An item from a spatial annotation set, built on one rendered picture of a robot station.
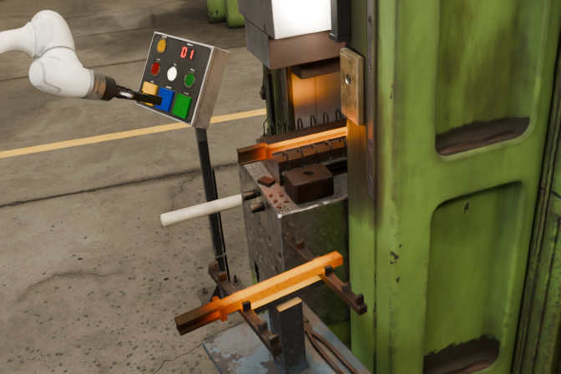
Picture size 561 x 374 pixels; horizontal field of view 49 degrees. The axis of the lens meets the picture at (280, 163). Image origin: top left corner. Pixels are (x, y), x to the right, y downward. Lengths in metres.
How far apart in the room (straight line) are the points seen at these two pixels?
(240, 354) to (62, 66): 0.93
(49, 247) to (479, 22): 2.57
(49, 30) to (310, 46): 0.77
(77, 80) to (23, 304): 1.50
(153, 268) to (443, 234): 1.75
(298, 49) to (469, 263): 0.75
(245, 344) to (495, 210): 0.75
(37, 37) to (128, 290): 1.44
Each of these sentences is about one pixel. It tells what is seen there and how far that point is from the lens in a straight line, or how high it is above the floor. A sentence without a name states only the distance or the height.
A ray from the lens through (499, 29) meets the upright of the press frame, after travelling 1.52.
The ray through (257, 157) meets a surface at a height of 0.99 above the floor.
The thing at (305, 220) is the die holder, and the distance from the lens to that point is 1.71.
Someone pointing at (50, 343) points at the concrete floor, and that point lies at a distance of 2.86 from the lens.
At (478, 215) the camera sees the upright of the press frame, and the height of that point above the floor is 0.89.
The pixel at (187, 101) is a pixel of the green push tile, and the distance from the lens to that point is 2.14.
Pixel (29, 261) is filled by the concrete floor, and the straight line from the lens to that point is 3.39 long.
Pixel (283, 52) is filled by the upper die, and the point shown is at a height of 1.31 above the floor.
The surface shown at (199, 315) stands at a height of 0.95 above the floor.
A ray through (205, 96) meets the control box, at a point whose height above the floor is 1.04.
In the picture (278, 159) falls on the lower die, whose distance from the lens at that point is 1.77.
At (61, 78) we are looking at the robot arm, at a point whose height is 1.25.
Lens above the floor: 1.83
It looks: 29 degrees down
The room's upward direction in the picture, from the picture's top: 5 degrees counter-clockwise
